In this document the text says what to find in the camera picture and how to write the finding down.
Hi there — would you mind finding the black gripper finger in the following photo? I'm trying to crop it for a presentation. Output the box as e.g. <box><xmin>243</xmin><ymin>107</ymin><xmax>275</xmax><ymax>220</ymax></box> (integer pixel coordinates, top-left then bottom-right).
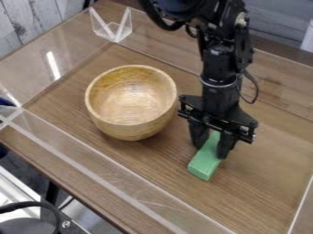
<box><xmin>216</xmin><ymin>132</ymin><xmax>236</xmax><ymax>159</ymax></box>
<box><xmin>188</xmin><ymin>119</ymin><xmax>208</xmax><ymax>149</ymax></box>

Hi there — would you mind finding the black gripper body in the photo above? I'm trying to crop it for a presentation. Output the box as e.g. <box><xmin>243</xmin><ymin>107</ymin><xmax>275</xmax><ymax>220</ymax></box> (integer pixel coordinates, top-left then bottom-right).
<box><xmin>178</xmin><ymin>77</ymin><xmax>258</xmax><ymax>144</ymax></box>

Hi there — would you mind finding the green rectangular block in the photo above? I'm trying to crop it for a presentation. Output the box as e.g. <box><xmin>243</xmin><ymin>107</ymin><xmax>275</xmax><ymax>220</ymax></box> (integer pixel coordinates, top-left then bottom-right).
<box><xmin>187</xmin><ymin>132</ymin><xmax>220</xmax><ymax>181</ymax></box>

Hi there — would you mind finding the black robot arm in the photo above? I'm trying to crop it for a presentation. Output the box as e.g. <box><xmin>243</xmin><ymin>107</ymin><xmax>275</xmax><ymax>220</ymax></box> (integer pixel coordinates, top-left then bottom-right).
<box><xmin>137</xmin><ymin>0</ymin><xmax>258</xmax><ymax>159</ymax></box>

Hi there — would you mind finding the brown wooden bowl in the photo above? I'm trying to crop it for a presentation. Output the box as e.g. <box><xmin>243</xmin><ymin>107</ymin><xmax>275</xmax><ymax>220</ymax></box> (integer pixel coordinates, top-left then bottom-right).
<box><xmin>84</xmin><ymin>65</ymin><xmax>178</xmax><ymax>141</ymax></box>

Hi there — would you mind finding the black table leg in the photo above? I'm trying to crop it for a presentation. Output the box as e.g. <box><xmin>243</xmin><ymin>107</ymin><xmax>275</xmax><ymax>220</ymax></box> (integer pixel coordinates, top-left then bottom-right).
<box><xmin>45</xmin><ymin>182</ymin><xmax>60</xmax><ymax>205</ymax></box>

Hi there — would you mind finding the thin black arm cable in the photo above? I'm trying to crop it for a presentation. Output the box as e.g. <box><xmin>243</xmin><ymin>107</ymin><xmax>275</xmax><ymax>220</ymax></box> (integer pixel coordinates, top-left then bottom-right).
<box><xmin>235</xmin><ymin>70</ymin><xmax>260</xmax><ymax>105</ymax></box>

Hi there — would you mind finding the clear acrylic enclosure wall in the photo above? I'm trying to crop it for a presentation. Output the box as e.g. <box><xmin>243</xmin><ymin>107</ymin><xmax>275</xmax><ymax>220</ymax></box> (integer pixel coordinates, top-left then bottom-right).
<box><xmin>0</xmin><ymin>1</ymin><xmax>313</xmax><ymax>234</ymax></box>

